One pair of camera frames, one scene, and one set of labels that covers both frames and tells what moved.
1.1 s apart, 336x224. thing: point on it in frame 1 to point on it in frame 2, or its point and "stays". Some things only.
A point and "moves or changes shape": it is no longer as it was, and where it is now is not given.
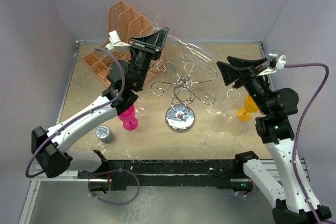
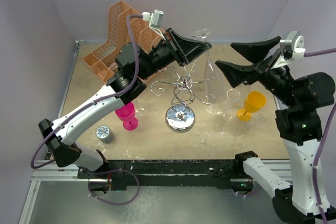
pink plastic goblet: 130,122 stays
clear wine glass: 226,110 stays
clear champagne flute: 192,51 moves or changes shape
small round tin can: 104,134 stays
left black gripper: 151,44 to 184,50
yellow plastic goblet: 244,114 stays
